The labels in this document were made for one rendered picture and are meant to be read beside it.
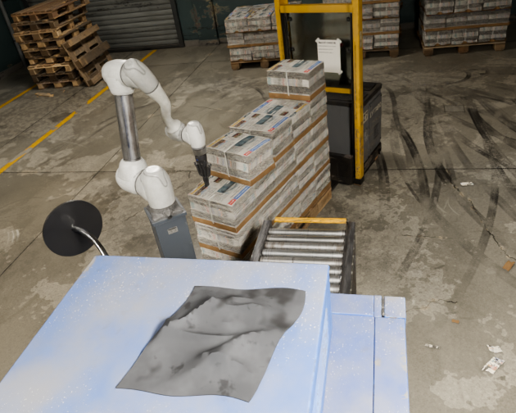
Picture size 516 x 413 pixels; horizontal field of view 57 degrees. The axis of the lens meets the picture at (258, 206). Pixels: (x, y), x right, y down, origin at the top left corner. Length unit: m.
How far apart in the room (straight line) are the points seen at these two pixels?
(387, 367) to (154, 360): 0.52
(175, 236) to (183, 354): 1.91
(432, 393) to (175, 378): 2.27
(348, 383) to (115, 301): 0.55
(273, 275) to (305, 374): 0.27
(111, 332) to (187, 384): 0.23
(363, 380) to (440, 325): 2.26
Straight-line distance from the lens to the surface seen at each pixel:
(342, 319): 1.25
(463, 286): 3.65
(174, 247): 2.87
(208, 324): 0.97
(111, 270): 1.22
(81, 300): 1.17
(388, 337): 1.21
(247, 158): 3.09
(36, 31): 9.28
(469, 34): 8.20
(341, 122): 4.57
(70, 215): 1.41
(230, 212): 3.08
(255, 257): 2.63
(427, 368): 3.14
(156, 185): 2.66
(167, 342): 0.98
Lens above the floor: 2.46
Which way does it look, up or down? 33 degrees down
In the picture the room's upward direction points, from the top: 9 degrees counter-clockwise
